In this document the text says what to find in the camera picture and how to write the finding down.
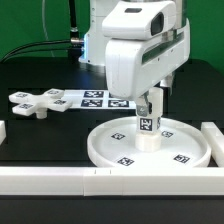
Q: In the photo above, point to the white cross-shaped table base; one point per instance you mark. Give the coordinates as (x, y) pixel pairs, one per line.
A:
(28, 104)

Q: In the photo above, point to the white left fence bar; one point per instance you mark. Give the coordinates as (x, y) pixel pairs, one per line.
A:
(2, 131)

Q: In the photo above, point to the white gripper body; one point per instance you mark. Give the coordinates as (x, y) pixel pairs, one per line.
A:
(135, 66)

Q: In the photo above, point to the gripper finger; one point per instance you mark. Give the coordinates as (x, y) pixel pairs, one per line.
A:
(143, 106)
(167, 82)

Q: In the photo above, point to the white front fence bar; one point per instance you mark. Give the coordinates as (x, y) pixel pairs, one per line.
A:
(110, 181)

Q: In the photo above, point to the white marker sheet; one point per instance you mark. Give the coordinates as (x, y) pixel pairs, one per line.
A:
(96, 99)

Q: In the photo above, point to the white fence bar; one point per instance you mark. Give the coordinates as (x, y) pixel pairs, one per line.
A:
(110, 181)
(2, 131)
(215, 139)

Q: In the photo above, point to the white round table top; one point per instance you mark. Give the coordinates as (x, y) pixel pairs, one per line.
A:
(112, 144)

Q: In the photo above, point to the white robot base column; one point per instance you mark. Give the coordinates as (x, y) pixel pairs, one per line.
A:
(93, 56)

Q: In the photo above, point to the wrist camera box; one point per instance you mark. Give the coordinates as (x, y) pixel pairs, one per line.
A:
(139, 20)

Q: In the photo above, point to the white right fence bar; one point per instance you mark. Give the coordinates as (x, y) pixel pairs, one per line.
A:
(215, 139)

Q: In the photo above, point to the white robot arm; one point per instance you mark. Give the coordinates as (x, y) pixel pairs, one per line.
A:
(178, 13)

